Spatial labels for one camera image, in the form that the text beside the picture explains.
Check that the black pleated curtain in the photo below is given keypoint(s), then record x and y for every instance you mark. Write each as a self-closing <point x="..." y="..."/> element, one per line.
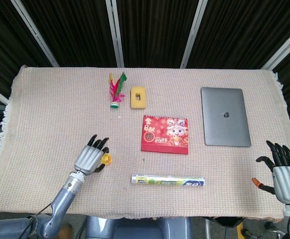
<point x="154" y="30"/>

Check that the beige woven tablecloth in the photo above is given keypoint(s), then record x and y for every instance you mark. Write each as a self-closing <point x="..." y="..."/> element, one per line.
<point x="60" y="99"/>

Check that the yellow rubber duck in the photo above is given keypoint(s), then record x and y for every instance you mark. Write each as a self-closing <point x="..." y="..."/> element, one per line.
<point x="106" y="158"/>

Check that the pink green feather shuttlecock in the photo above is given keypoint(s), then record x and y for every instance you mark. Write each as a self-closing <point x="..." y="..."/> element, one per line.
<point x="115" y="94"/>

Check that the cling film roll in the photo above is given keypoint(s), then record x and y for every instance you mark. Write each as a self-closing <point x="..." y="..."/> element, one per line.
<point x="168" y="181"/>

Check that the red 2026 desk calendar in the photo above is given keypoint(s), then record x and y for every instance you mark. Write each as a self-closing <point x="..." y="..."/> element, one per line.
<point x="164" y="134"/>

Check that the yellow sponge with hole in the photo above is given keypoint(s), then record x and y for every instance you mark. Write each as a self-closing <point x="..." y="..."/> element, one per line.
<point x="134" y="99"/>

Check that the yellow bottle cap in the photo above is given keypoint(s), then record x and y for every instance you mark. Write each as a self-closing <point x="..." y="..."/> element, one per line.
<point x="108" y="163"/>

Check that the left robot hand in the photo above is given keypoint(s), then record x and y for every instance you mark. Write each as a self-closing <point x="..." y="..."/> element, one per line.
<point x="88" y="158"/>

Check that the grey closed laptop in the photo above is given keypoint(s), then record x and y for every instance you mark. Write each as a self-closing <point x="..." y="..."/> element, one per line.
<point x="225" y="117"/>

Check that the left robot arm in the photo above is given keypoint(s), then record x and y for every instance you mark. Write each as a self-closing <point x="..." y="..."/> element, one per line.
<point x="62" y="196"/>

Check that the grey-blue robot torso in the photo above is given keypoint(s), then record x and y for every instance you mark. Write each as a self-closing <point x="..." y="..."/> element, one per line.
<point x="137" y="227"/>

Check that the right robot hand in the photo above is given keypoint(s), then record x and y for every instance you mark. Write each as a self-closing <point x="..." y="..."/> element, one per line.
<point x="287" y="184"/>

